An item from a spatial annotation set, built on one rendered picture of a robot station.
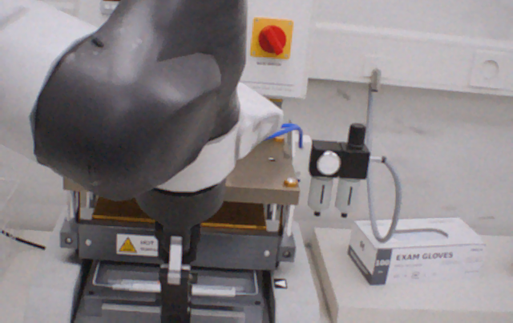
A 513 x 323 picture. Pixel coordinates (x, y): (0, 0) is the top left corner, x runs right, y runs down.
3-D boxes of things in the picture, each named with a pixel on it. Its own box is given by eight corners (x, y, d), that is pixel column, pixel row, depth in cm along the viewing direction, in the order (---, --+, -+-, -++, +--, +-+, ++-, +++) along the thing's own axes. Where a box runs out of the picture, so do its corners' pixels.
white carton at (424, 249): (346, 252, 133) (352, 218, 130) (450, 248, 139) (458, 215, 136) (369, 286, 122) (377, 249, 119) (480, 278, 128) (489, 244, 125)
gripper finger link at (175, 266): (194, 203, 58) (190, 252, 54) (191, 246, 61) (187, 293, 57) (164, 202, 58) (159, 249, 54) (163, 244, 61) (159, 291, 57)
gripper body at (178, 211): (140, 124, 59) (141, 201, 65) (127, 195, 52) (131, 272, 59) (228, 131, 59) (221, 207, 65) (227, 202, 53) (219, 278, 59)
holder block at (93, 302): (103, 244, 91) (103, 228, 90) (252, 254, 93) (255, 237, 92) (84, 315, 76) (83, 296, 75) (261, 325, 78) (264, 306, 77)
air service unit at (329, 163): (279, 207, 107) (290, 115, 102) (371, 212, 109) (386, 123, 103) (282, 222, 103) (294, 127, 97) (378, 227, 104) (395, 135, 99)
